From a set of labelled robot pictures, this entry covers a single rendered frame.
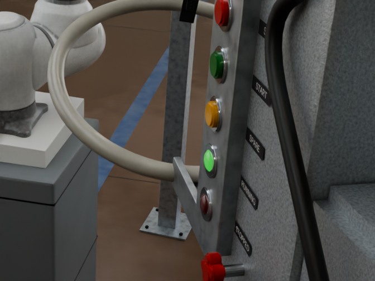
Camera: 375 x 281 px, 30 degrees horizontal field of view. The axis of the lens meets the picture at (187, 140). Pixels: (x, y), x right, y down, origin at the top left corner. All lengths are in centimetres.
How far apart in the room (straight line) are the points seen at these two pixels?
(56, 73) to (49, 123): 60
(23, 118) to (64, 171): 18
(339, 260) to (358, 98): 12
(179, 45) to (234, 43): 202
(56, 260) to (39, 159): 26
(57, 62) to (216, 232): 66
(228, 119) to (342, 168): 14
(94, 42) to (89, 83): 260
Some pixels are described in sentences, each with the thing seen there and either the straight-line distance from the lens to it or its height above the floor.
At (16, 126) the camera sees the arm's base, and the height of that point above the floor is 87.
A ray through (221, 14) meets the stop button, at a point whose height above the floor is 145.
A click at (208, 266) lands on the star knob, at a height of 123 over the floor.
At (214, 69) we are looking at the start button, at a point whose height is 140.
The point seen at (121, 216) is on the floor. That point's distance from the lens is 307.
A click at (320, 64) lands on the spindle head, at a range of 51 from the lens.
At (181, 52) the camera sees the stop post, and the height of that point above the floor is 79.
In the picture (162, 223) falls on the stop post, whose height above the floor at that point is 3.
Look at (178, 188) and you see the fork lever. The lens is 112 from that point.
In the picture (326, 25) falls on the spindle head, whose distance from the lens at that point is 51.
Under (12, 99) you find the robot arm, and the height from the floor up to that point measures 94.
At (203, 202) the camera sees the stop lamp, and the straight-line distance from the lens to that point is 72.
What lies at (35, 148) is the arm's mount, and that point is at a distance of 174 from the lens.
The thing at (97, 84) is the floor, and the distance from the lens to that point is 449.
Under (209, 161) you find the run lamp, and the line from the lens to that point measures 70.
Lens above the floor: 162
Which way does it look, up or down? 25 degrees down
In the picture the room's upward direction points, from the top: 5 degrees clockwise
